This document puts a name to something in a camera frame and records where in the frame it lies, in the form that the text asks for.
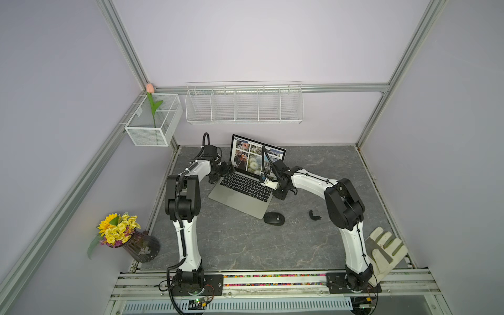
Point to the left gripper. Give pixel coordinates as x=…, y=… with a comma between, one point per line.
x=226, y=172

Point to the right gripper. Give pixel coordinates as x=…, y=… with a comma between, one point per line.
x=278, y=195

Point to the silver laptop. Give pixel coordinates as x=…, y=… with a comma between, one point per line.
x=244, y=190

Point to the black wireless mouse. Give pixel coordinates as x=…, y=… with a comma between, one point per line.
x=274, y=218

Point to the black mouse battery cover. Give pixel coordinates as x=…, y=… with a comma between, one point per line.
x=313, y=216

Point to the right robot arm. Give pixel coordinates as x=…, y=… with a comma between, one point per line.
x=344, y=206

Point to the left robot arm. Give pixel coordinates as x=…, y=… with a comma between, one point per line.
x=183, y=204

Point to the pink artificial tulip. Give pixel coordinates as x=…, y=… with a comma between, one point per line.
x=154, y=105

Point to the yellow flower bouquet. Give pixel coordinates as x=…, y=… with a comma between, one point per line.
x=124, y=231

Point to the beige work glove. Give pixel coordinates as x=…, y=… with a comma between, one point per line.
x=384, y=252

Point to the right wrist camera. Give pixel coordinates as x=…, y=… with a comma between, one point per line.
x=269, y=183

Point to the white wire wall shelf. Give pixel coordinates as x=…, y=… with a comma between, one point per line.
x=244, y=102

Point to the white mesh wall basket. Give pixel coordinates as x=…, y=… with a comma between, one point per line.
x=140, y=126

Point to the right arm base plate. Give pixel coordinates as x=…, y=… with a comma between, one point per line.
x=343, y=282

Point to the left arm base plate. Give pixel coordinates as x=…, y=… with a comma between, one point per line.
x=189, y=284

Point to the white vented cable duct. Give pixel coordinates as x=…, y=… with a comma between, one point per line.
x=228, y=306

